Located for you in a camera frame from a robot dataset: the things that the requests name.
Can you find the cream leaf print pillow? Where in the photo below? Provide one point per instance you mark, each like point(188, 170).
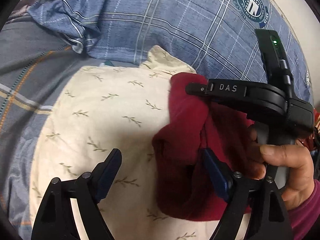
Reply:
point(94, 170)

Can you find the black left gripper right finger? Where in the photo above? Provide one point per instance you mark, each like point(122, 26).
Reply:
point(269, 217)

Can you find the magenta right sleeve forearm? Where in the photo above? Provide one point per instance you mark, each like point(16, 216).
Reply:
point(305, 218)

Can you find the grey striped bed sheet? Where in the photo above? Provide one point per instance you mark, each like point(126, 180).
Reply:
point(36, 64)

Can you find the dark red fleece garment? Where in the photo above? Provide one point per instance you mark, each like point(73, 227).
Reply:
point(184, 189)

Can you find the blue plaid quilt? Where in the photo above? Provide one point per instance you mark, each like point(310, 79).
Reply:
point(215, 37)

